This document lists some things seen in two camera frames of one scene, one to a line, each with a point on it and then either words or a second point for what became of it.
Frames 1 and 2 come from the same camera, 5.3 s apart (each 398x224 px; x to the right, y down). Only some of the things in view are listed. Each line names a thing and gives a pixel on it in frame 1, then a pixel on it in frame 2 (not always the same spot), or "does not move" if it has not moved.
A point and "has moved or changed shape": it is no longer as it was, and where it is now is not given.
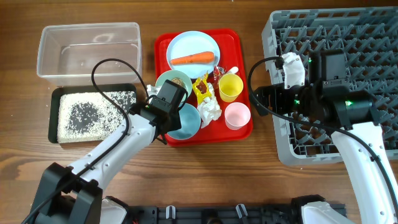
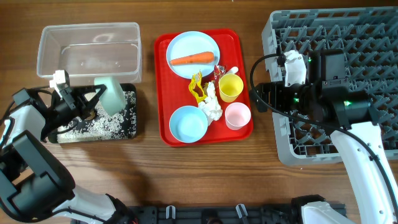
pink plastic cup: (237, 114) does not move
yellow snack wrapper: (201, 88) has moved or changed shape
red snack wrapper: (218, 72) does not move
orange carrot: (203, 57) does not move
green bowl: (170, 74) -> (112, 98)
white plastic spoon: (233, 70) does not move
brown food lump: (179, 81) -> (91, 117)
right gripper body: (285, 101) does not move
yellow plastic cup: (230, 86) does not move
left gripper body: (176, 124) -> (66, 108)
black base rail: (221, 214) does not move
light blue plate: (192, 42) does not move
